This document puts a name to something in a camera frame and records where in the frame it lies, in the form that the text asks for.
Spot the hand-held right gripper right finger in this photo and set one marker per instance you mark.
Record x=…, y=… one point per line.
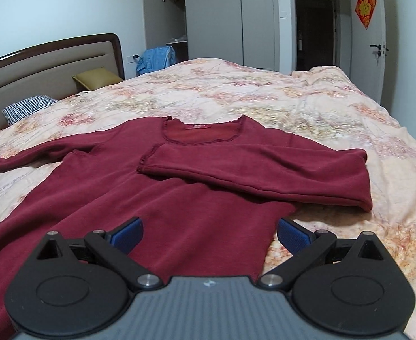
x=294, y=237

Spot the white room door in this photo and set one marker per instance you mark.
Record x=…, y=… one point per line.
x=369, y=71

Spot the padded bed headboard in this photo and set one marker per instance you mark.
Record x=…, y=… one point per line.
x=45, y=60

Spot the houndstooth checked pillow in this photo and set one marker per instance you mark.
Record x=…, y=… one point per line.
x=27, y=108

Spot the grey wardrobe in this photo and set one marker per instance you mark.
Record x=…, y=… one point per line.
x=225, y=17

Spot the olive green pillow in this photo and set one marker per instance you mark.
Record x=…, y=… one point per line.
x=96, y=78

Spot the blue denim garment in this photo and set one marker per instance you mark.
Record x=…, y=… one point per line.
x=156, y=60

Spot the red diamond door decoration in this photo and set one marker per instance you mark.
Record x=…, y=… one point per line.
x=365, y=6

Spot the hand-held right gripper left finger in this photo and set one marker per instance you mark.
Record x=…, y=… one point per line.
x=130, y=235

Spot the dark red sweater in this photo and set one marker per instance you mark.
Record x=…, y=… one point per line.
x=179, y=198

